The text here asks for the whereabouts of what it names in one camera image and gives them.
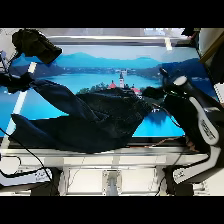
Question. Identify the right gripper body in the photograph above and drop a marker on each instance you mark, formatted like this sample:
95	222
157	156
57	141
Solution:
153	92

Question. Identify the silver frame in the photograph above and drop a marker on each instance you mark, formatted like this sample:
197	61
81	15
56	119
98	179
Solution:
100	157

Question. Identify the dark blue pants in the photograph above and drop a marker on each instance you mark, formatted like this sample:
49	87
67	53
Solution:
100	123

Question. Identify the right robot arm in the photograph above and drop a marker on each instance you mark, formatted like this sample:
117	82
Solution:
206	126

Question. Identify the black garment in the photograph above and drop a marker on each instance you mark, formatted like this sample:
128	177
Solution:
35	45

